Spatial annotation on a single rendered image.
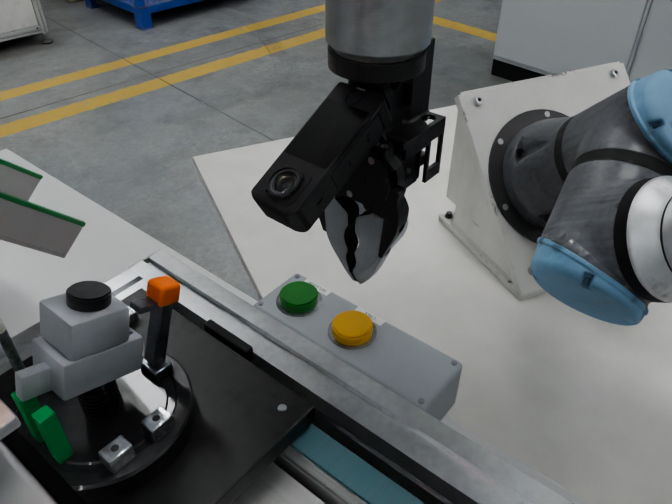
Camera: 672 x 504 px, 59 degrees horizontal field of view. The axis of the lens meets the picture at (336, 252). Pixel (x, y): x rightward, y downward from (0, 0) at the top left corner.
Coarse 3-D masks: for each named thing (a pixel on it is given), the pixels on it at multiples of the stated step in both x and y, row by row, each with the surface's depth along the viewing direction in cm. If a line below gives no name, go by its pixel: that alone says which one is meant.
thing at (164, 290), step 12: (168, 276) 48; (156, 288) 47; (168, 288) 47; (180, 288) 48; (132, 300) 46; (144, 300) 47; (156, 300) 47; (168, 300) 47; (144, 312) 46; (156, 312) 48; (168, 312) 48; (156, 324) 48; (168, 324) 49; (156, 336) 48; (156, 348) 49; (156, 360) 49
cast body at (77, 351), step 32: (96, 288) 42; (64, 320) 40; (96, 320) 41; (128, 320) 43; (32, 352) 43; (64, 352) 41; (96, 352) 42; (128, 352) 44; (32, 384) 41; (64, 384) 41; (96, 384) 43
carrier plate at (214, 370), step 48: (144, 336) 57; (192, 336) 57; (0, 384) 52; (192, 384) 52; (240, 384) 52; (192, 432) 48; (240, 432) 48; (288, 432) 48; (192, 480) 45; (240, 480) 45
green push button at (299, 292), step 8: (288, 288) 62; (296, 288) 62; (304, 288) 62; (312, 288) 62; (280, 296) 61; (288, 296) 61; (296, 296) 61; (304, 296) 61; (312, 296) 61; (288, 304) 60; (296, 304) 60; (304, 304) 60; (312, 304) 60; (296, 312) 60
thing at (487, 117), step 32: (608, 64) 86; (480, 96) 78; (512, 96) 80; (544, 96) 82; (576, 96) 83; (608, 96) 85; (480, 128) 78; (512, 128) 79; (480, 160) 77; (448, 192) 87; (480, 192) 79; (448, 224) 88; (480, 224) 81; (512, 224) 77; (480, 256) 82; (512, 256) 76; (512, 288) 77
